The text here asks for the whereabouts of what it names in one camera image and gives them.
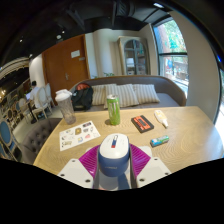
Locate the white squeeze tube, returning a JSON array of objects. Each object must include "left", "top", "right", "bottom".
[{"left": 153, "top": 109, "right": 169, "bottom": 129}]

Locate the striped cushion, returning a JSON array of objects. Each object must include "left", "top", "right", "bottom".
[
  {"left": 132, "top": 83, "right": 161, "bottom": 105},
  {"left": 103, "top": 83, "right": 140, "bottom": 110},
  {"left": 91, "top": 84, "right": 108, "bottom": 106}
]

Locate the arched glass door cabinet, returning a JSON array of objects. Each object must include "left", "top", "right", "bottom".
[{"left": 117, "top": 35, "right": 150, "bottom": 76}]

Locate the blue and white computer mouse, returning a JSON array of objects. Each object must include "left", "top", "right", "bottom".
[{"left": 97, "top": 133, "right": 131, "bottom": 178}]

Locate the person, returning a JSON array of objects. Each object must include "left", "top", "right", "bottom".
[{"left": 29, "top": 80, "right": 41, "bottom": 109}]

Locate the black backpack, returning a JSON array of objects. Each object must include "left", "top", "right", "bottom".
[{"left": 71, "top": 82, "right": 94, "bottom": 111}]

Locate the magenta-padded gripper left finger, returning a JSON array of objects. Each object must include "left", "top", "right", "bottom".
[{"left": 57, "top": 143, "right": 101, "bottom": 190}]

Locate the green drink can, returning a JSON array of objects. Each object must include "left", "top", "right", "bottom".
[{"left": 106, "top": 94, "right": 122, "bottom": 126}]

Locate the small teal pack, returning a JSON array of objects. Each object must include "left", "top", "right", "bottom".
[{"left": 149, "top": 134, "right": 170, "bottom": 148}]

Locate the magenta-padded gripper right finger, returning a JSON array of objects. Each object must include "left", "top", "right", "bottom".
[{"left": 128, "top": 143, "right": 172, "bottom": 189}]

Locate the black and orange flat box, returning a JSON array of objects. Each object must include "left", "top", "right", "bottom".
[{"left": 130, "top": 114, "right": 155, "bottom": 134}]

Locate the brown wooden door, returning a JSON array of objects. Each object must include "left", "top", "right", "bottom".
[{"left": 41, "top": 34, "right": 91, "bottom": 104}]

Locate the grey curved sofa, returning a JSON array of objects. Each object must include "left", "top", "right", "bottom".
[{"left": 69, "top": 74, "right": 188, "bottom": 112}]

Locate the white sticker sheet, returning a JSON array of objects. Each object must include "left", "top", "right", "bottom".
[{"left": 59, "top": 120, "right": 101, "bottom": 152}]

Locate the clear white-lidded shaker bottle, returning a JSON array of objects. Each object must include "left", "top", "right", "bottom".
[{"left": 54, "top": 88, "right": 77, "bottom": 125}]

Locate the white chairs group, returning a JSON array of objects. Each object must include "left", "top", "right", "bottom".
[{"left": 18, "top": 83, "right": 54, "bottom": 123}]

